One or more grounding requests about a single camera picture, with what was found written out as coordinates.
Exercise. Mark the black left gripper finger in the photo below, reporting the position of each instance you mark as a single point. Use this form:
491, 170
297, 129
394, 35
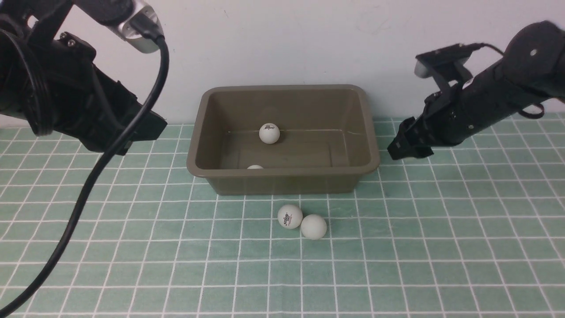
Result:
150, 128

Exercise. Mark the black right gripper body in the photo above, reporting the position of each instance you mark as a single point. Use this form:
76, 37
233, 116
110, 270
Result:
450, 118

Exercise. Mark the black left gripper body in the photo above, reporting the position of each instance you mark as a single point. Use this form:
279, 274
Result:
88, 104

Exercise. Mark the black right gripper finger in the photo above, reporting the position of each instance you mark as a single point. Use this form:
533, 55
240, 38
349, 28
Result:
410, 141

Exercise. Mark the white ball with top mark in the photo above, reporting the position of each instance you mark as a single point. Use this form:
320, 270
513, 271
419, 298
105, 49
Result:
269, 133

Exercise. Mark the white ball with red logo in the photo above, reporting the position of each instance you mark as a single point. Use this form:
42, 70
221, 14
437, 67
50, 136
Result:
290, 216

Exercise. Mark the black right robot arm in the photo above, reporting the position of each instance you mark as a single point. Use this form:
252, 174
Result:
530, 71

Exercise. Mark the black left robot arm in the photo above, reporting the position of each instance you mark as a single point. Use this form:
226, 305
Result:
24, 88

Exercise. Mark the olive green plastic bin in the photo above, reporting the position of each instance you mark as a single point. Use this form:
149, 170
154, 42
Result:
327, 139

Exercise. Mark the green checkered tablecloth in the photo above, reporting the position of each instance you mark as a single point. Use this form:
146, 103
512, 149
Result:
476, 231

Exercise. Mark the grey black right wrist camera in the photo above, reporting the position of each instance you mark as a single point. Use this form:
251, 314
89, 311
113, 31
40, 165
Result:
445, 65

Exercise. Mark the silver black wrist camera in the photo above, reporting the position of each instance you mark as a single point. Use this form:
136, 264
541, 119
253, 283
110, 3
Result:
134, 21

